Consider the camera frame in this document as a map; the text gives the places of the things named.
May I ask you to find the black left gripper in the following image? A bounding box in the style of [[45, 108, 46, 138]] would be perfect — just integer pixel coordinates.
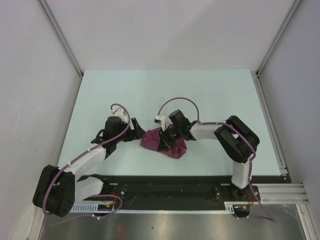
[[114, 117, 145, 143]]

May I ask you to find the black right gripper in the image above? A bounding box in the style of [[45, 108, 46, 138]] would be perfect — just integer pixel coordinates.
[[158, 126, 182, 152]]

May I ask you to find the purple cloth napkin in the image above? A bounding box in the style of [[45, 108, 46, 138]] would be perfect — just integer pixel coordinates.
[[140, 127, 188, 159]]

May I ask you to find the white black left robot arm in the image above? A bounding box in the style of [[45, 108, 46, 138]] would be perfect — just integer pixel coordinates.
[[32, 116, 145, 217]]

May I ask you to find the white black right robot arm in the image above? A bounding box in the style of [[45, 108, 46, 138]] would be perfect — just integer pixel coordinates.
[[154, 109, 260, 201]]

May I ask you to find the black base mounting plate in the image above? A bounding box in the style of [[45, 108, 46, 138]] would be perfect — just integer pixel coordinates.
[[89, 175, 291, 210]]

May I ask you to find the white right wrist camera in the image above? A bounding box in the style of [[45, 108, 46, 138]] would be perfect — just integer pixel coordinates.
[[154, 115, 172, 131]]

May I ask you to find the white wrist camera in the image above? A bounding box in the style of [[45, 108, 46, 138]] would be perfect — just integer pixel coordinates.
[[110, 107, 129, 124], [154, 115, 172, 131]]

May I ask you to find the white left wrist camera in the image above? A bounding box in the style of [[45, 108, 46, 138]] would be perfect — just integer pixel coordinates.
[[110, 107, 129, 124]]

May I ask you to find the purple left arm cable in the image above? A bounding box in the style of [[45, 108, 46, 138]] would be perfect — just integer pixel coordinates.
[[42, 102, 131, 227]]

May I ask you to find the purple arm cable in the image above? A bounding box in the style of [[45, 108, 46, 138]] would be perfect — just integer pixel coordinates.
[[157, 96, 277, 223], [42, 102, 131, 227]]

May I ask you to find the light blue cable duct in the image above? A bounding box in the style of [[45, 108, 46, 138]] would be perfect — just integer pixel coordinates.
[[69, 203, 234, 215]]

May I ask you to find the aluminium side rail right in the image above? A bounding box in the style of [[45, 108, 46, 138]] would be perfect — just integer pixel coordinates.
[[251, 71, 290, 178]]

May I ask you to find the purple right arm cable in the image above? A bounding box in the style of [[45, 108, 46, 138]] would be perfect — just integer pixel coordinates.
[[157, 96, 277, 223]]

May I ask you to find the aluminium frame post left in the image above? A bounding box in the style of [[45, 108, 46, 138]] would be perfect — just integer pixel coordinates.
[[36, 0, 84, 79]]

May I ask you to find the aluminium frame post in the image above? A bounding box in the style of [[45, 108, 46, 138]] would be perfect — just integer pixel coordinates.
[[36, 0, 84, 79], [255, 0, 304, 77]]

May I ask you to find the aluminium frame post right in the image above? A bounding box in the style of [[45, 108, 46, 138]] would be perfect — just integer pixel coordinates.
[[255, 0, 304, 77]]

